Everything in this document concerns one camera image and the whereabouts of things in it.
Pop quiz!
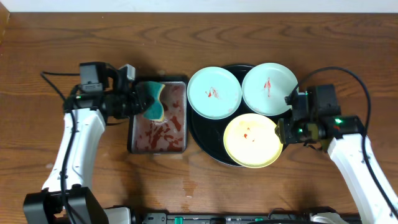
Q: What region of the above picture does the black rectangular soapy tray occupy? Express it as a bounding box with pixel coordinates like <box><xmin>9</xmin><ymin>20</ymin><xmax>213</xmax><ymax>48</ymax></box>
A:
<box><xmin>127</xmin><ymin>75</ymin><xmax>188</xmax><ymax>154</ymax></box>

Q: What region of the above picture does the light blue plate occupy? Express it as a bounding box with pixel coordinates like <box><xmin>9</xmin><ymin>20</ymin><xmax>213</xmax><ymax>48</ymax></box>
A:
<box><xmin>241</xmin><ymin>63</ymin><xmax>298</xmax><ymax>116</ymax></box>
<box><xmin>187</xmin><ymin>67</ymin><xmax>242</xmax><ymax>119</ymax></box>

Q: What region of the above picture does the yellow plate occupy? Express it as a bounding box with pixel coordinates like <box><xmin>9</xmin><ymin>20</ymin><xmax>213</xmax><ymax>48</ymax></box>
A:
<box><xmin>223</xmin><ymin>113</ymin><xmax>283</xmax><ymax>169</ymax></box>

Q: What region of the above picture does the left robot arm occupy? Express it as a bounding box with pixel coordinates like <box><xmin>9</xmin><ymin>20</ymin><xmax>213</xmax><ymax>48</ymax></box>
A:
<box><xmin>23</xmin><ymin>62</ymin><xmax>153</xmax><ymax>223</ymax></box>

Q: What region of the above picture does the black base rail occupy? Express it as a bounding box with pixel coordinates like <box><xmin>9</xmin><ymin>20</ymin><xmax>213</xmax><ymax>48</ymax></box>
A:
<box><xmin>136</xmin><ymin>212</ymin><xmax>325</xmax><ymax>224</ymax></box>

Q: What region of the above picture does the black round tray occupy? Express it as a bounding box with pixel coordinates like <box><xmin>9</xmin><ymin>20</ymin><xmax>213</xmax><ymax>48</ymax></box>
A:
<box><xmin>186</xmin><ymin>63</ymin><xmax>298</xmax><ymax>167</ymax></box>

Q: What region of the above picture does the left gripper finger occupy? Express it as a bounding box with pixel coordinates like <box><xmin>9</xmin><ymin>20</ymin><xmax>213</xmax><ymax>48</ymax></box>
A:
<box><xmin>134</xmin><ymin>82</ymin><xmax>151</xmax><ymax>97</ymax></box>
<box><xmin>134</xmin><ymin>95</ymin><xmax>153</xmax><ymax>114</ymax></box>

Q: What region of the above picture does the green yellow sponge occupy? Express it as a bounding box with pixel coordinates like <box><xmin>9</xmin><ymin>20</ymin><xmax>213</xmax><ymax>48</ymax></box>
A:
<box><xmin>138</xmin><ymin>81</ymin><xmax>165</xmax><ymax>122</ymax></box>

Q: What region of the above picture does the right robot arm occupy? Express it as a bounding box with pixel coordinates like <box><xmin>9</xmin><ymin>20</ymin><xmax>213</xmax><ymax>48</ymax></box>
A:
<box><xmin>275</xmin><ymin>85</ymin><xmax>397</xmax><ymax>223</ymax></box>

